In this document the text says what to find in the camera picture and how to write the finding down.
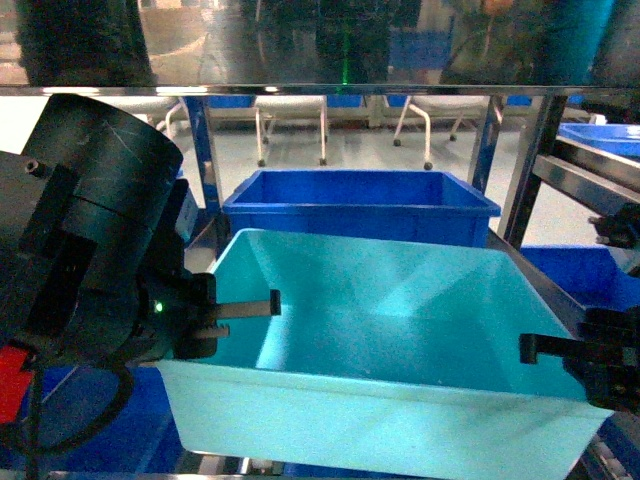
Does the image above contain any blue bin behind teal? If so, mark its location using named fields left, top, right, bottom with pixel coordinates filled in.
left=223, top=170, right=501, bottom=247

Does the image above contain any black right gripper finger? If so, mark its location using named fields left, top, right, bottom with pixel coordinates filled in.
left=519, top=333, right=583, bottom=364

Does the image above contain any blue bin right shelf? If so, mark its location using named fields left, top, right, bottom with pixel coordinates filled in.
left=521, top=245, right=639, bottom=311

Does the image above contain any white chair centre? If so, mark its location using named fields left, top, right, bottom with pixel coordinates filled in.
left=253, top=95, right=329, bottom=168

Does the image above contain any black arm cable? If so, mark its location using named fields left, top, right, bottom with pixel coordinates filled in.
left=19, top=362, right=136, bottom=480

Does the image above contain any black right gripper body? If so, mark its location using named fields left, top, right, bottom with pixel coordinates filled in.
left=563, top=307, right=639, bottom=415

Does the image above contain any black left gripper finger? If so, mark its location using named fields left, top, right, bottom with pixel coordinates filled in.
left=214, top=289, right=281, bottom=319
left=194, top=323, right=230, bottom=339

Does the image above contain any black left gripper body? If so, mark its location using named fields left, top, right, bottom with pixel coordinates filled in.
left=135, top=179, right=224, bottom=360

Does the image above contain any blue bin far right upper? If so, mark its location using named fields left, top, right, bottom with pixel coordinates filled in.
left=558, top=123, right=639, bottom=160

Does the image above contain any white chair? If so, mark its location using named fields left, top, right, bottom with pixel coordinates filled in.
left=253, top=95, right=329, bottom=168
left=393, top=95, right=489, bottom=171

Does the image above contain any teal plastic bin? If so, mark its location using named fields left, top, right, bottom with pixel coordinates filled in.
left=158, top=229, right=609, bottom=479

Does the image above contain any white chair right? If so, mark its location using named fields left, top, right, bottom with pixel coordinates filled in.
left=393, top=95, right=489, bottom=171

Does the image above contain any steel upper shelf panel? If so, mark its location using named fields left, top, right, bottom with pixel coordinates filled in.
left=1, top=1, right=639, bottom=95

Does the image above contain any steel shelf upright post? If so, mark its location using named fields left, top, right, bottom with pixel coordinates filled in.
left=498, top=95, right=568, bottom=250

